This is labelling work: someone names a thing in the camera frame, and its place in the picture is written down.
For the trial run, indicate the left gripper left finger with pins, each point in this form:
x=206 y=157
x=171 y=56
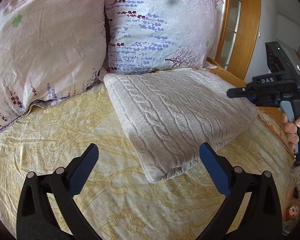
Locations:
x=47 y=209

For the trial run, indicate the beige cable-knit sweater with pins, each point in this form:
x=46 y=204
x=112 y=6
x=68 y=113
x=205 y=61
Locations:
x=167 y=116

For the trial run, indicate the person's right hand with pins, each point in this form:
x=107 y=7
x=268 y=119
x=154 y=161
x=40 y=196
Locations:
x=290 y=129

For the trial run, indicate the yellow patterned bed sheet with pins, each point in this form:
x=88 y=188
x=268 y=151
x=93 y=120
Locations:
x=117 y=200

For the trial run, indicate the white lavender-print pillow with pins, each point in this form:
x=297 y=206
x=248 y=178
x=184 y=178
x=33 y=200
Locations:
x=149 y=35

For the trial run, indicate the pink floral pillow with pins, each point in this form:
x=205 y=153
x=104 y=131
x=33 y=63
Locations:
x=50 y=50

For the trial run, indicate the wooden headboard frame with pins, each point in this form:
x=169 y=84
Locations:
x=237 y=28

